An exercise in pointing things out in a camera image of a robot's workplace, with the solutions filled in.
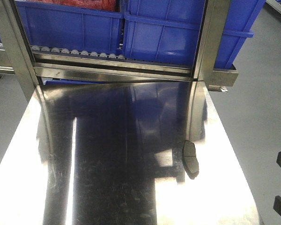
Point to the grey brake pad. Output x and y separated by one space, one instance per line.
189 159

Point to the right blue plastic bin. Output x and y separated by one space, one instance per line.
167 31

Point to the blue plastic bin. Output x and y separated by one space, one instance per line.
167 31
70 27

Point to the red material in bin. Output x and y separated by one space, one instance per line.
107 5

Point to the lower blue bin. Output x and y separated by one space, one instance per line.
58 82

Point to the left blue plastic bin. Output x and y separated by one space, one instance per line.
70 27

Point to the stainless steel roller rack frame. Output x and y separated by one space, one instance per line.
30 66

